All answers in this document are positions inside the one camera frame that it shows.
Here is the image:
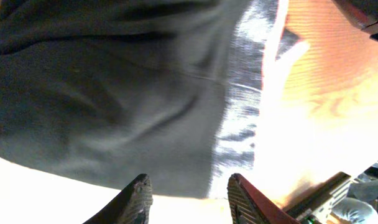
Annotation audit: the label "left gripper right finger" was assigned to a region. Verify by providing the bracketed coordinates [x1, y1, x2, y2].
[227, 173, 300, 224]

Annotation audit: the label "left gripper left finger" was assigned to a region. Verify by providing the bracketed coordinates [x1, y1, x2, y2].
[83, 174, 153, 224]

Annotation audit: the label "black leggings with coral cuffs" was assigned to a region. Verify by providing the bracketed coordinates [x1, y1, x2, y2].
[0, 0, 299, 198]

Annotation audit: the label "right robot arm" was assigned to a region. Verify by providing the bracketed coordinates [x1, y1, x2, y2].
[333, 0, 378, 42]

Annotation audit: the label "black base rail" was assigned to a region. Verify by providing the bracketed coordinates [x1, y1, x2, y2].
[283, 159, 378, 224]

